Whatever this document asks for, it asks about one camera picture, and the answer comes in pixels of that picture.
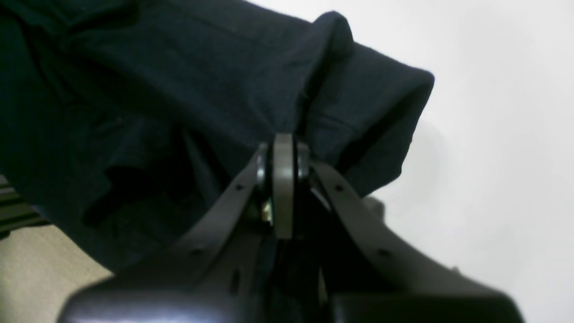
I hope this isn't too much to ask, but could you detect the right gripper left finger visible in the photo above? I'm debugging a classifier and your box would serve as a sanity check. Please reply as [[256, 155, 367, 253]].
[[59, 134, 295, 323]]

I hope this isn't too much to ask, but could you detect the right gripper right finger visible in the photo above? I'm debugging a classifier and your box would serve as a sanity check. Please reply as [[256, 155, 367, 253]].
[[295, 142, 524, 323]]

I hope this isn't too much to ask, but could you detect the black T-shirt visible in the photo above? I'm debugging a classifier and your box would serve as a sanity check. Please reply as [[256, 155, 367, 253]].
[[1, 0, 434, 271]]

